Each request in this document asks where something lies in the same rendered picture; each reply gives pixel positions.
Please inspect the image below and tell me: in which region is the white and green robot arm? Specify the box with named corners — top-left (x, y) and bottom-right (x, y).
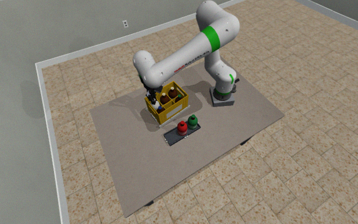
top-left (133, 0), bottom-right (240, 101)

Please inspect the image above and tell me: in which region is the brown bottle with blue cap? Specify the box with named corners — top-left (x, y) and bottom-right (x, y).
top-left (156, 106), bottom-right (165, 114)

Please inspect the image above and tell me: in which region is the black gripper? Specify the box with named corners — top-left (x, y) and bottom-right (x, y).
top-left (144, 85), bottom-right (157, 105)

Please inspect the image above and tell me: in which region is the green bottle with white label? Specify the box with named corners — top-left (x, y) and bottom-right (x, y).
top-left (187, 114), bottom-right (198, 129)

